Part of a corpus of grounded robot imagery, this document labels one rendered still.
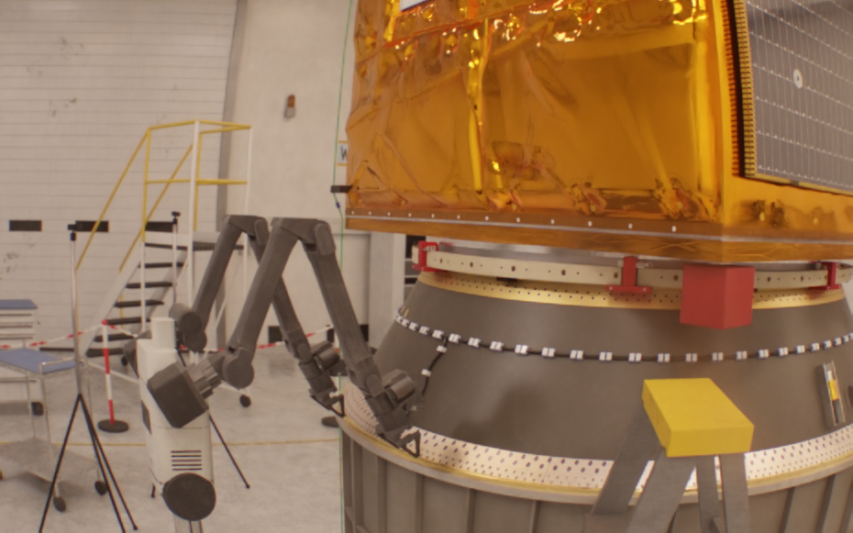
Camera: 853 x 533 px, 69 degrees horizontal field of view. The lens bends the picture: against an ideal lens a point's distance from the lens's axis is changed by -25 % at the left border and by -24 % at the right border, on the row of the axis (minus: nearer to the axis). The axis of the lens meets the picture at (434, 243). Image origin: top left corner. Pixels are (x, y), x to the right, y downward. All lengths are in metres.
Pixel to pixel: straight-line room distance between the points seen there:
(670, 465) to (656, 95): 0.90
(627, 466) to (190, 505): 1.14
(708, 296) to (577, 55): 0.71
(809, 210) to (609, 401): 0.76
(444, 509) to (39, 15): 8.43
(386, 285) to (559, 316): 7.86
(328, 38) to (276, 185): 2.09
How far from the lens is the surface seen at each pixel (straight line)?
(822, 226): 2.11
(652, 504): 1.22
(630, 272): 2.00
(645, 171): 1.77
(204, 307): 2.23
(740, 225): 1.72
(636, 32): 1.83
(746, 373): 2.06
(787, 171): 1.83
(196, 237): 7.42
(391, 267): 9.77
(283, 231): 1.80
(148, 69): 9.56
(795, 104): 1.90
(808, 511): 2.23
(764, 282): 2.12
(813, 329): 2.29
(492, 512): 2.04
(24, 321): 6.32
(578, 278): 2.05
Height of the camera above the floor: 1.83
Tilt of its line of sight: 2 degrees down
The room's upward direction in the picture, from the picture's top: 2 degrees clockwise
